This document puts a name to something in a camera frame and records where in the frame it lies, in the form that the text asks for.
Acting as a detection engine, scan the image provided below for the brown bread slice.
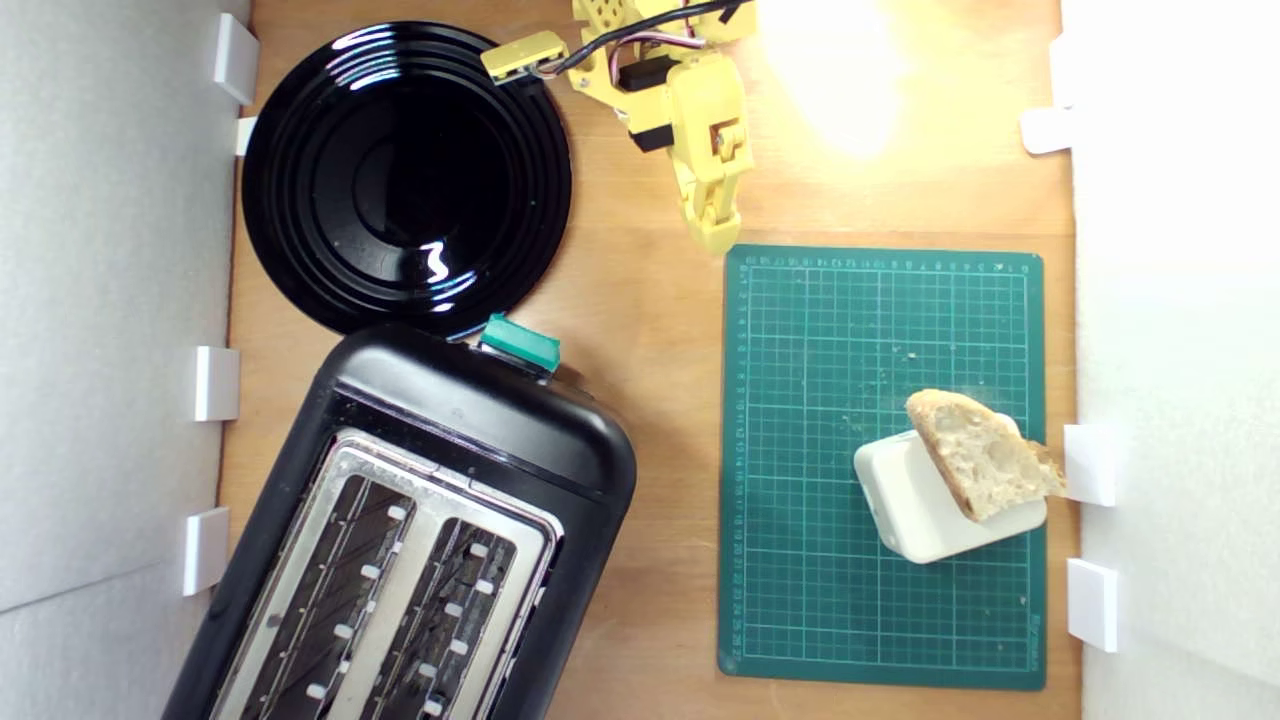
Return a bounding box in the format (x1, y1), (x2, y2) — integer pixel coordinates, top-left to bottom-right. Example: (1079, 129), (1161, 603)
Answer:
(905, 389), (1069, 523)

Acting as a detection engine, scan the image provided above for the green toaster lever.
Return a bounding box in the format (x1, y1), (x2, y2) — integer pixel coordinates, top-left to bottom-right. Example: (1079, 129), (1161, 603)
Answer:
(478, 313), (563, 374)

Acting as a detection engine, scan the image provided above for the black two-slot toaster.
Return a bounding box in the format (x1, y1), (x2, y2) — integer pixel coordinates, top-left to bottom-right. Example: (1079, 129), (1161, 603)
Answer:
(163, 322), (638, 720)

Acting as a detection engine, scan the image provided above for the black round plate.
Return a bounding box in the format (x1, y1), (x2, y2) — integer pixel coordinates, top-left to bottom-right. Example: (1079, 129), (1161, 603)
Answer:
(242, 22), (573, 339)

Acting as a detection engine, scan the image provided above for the green cutting mat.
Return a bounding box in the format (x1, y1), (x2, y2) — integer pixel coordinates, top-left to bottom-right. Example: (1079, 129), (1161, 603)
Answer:
(717, 244), (1047, 691)

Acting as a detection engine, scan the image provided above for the white rounded block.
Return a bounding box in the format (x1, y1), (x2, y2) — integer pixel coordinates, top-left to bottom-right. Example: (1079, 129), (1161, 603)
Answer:
(853, 412), (1049, 565)

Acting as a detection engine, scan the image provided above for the yellow-mounted wrist camera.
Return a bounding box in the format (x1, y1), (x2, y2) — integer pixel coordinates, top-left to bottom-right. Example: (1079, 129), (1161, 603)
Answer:
(482, 30), (569, 86)

